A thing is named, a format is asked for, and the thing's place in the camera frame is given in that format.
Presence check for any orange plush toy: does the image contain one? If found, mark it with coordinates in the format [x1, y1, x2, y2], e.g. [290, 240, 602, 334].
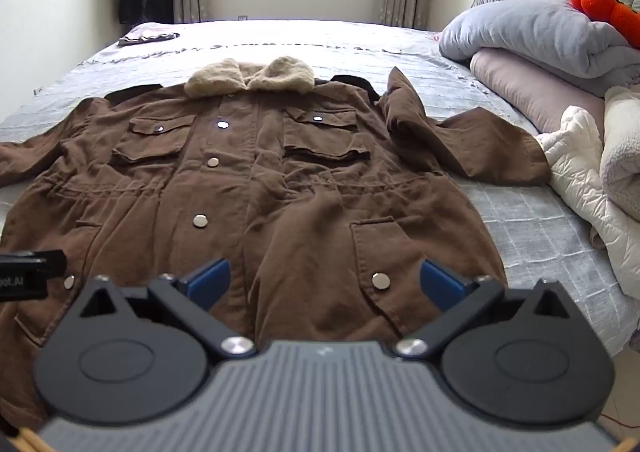
[569, 0, 640, 48]

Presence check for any pink pillow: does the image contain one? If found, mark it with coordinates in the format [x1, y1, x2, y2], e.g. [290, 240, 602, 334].
[469, 49, 608, 137]

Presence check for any cream fleece blanket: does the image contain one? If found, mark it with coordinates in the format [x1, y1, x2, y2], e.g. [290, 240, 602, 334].
[599, 85, 640, 223]

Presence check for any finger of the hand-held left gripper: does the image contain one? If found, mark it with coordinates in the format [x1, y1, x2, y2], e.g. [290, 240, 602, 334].
[31, 249, 69, 279]

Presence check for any bed with grey bedspread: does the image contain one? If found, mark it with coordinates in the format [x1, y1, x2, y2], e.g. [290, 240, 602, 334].
[0, 20, 640, 358]

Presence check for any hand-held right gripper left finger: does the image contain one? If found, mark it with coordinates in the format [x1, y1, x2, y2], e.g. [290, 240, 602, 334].
[80, 258, 254, 359]

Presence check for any brown jacket with fleece collar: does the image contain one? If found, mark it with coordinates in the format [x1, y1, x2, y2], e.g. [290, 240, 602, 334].
[0, 58, 552, 425]

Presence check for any white quilted blanket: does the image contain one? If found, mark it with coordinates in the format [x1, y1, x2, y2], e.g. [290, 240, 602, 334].
[536, 105, 640, 300]

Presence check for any grey folded duvet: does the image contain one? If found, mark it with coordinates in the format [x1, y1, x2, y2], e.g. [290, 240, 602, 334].
[438, 0, 640, 99]

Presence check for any small grey folded cloth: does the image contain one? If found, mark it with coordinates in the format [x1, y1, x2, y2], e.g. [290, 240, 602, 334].
[118, 30, 181, 48]

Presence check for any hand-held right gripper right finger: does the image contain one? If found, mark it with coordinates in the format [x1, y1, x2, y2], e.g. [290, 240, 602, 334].
[394, 259, 571, 359]

